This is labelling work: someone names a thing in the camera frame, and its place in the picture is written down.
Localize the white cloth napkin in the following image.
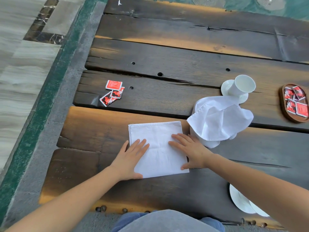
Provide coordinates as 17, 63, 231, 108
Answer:
128, 121, 190, 179
187, 95, 254, 142

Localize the person's right forearm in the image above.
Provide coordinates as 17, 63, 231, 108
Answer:
204, 153, 309, 232

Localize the crumpled white cloth napkin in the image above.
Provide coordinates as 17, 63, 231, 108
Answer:
187, 95, 254, 142

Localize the person's left forearm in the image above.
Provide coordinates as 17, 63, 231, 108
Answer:
5, 166, 122, 232

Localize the round grey stepping stone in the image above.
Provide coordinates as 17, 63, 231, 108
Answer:
192, 0, 226, 7
255, 0, 286, 11

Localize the oval wooden tray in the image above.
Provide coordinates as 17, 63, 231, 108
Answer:
279, 84, 309, 123

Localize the person's left hand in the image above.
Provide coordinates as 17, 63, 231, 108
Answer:
110, 139, 150, 182

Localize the small white saucer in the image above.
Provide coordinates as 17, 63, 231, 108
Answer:
221, 80, 249, 104

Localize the grey shirt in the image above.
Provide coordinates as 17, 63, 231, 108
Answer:
118, 209, 220, 232

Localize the person's right hand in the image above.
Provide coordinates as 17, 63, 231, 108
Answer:
168, 133, 213, 171

